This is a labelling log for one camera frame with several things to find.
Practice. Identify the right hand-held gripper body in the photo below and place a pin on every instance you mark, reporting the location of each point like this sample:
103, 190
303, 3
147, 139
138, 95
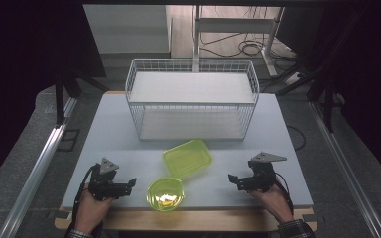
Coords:
263, 178

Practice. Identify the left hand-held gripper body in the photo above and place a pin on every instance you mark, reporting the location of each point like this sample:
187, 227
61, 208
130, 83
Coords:
103, 185

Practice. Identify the round green lidded container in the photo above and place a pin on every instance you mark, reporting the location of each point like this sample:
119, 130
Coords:
165, 195

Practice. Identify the rectangular green lidded container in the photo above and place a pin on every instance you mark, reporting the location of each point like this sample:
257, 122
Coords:
187, 158

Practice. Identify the person's right hand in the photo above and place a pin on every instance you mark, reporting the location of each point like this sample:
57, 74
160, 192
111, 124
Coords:
273, 203

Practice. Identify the person's left hand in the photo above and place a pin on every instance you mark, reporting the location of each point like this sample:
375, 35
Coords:
91, 213

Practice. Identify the black metal stand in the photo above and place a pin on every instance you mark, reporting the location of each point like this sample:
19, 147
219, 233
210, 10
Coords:
60, 99
327, 99

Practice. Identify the white power strip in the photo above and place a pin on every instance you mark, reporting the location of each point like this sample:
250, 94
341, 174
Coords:
293, 78

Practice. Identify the white cabinet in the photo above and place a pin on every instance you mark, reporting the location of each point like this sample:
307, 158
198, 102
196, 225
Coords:
125, 29

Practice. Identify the aluminium rail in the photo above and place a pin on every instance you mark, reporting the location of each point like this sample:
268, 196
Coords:
36, 172
347, 172

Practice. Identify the white metal desk frame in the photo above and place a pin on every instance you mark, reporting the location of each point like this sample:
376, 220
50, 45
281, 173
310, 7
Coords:
234, 24

